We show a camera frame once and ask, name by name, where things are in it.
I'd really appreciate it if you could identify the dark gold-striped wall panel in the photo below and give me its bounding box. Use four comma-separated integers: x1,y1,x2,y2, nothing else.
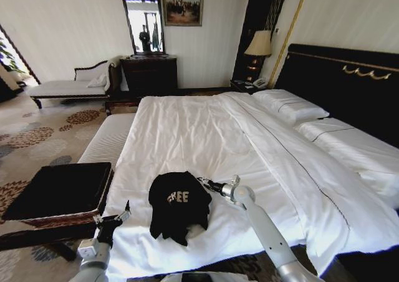
232,0,305,86

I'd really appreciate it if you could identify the table lamp with cream shade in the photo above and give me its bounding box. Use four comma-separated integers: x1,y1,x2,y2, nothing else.
244,29,273,77

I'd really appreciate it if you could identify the gold framed painting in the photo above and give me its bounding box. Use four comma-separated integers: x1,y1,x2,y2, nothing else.
161,0,206,27

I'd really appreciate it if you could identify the white upholstered bed bench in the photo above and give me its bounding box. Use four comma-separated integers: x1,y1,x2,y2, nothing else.
77,112,138,171

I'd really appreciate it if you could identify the dark wooden dresser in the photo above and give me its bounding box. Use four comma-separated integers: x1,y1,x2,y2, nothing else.
120,54,179,93

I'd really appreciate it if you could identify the dark nightstand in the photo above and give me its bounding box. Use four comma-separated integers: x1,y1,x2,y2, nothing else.
229,77,269,95

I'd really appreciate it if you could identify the dark bed base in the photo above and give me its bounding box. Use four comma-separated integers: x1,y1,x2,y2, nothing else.
304,243,399,282

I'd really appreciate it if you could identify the black headboard with gold trim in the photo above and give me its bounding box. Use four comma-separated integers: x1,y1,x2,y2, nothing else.
274,43,399,183

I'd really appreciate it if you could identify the dark woven basket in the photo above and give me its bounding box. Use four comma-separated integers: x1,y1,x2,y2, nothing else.
1,162,115,224

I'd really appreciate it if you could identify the white duvet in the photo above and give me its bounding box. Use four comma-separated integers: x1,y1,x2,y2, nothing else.
105,91,394,279

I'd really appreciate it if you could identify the white robot front shell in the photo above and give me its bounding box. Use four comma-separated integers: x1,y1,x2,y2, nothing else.
161,271,226,282

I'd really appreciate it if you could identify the dark framed mirror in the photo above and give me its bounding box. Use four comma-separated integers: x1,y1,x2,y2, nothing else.
118,0,166,57

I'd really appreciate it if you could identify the white pillow with dark stripe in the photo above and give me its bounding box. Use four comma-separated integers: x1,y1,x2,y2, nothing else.
294,117,399,199
252,89,330,127

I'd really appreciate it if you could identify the white cushion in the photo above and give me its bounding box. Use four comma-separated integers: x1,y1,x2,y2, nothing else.
86,73,108,89

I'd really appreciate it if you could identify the green plant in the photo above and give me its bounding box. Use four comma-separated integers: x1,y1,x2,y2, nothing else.
0,35,23,74

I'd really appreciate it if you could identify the black printed t-shirt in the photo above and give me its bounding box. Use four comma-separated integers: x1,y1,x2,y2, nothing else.
148,170,213,248

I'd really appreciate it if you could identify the dark wooden stool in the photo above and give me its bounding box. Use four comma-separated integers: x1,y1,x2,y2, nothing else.
0,221,100,262

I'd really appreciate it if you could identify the dark wood chaise longue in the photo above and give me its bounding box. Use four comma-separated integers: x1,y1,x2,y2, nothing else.
29,59,122,110

